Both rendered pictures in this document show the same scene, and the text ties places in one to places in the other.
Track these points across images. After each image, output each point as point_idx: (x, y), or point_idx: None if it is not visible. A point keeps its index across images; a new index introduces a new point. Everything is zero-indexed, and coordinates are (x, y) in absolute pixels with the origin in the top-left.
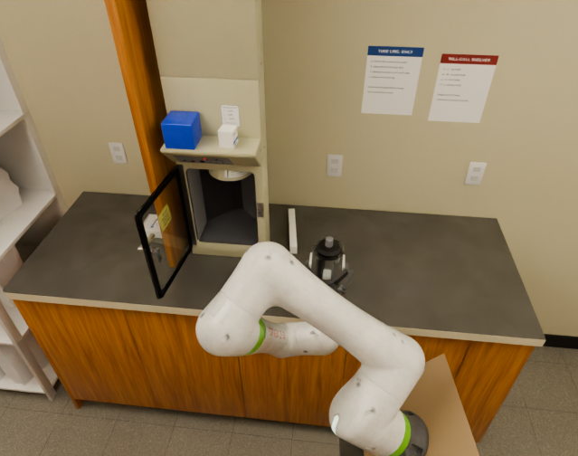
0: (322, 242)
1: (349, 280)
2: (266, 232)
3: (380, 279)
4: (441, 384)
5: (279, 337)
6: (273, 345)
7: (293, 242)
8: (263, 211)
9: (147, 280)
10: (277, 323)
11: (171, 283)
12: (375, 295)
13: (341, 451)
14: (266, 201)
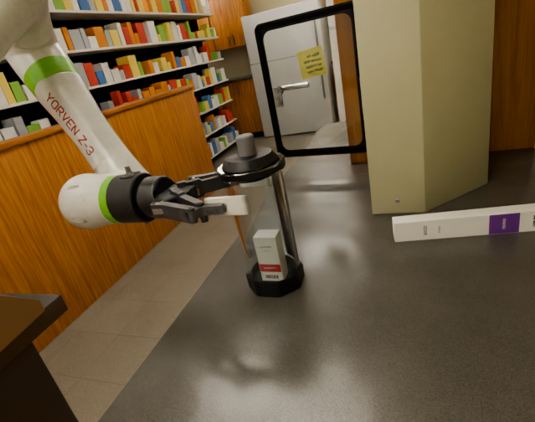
0: (258, 148)
1: (177, 215)
2: (380, 158)
3: (293, 387)
4: None
5: (75, 136)
6: (69, 136)
7: (406, 218)
8: (362, 99)
9: (330, 157)
10: (114, 147)
11: (321, 167)
12: (234, 365)
13: (9, 294)
14: (391, 90)
